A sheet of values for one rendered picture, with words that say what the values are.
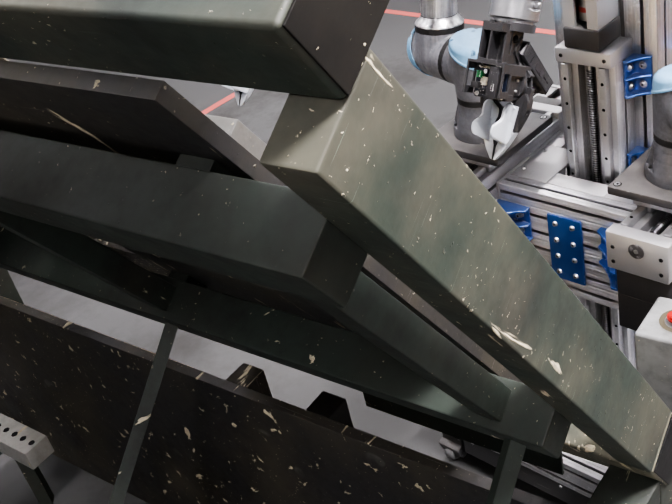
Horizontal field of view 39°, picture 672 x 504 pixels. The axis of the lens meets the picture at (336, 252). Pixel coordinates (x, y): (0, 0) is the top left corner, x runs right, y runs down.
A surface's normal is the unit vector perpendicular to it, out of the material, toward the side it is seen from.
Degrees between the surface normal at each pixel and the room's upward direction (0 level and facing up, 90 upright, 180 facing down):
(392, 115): 90
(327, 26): 90
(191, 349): 0
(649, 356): 90
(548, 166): 0
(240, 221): 33
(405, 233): 90
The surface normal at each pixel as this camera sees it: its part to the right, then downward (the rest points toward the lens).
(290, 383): -0.21, -0.81
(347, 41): 0.79, 0.19
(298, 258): -0.48, -0.38
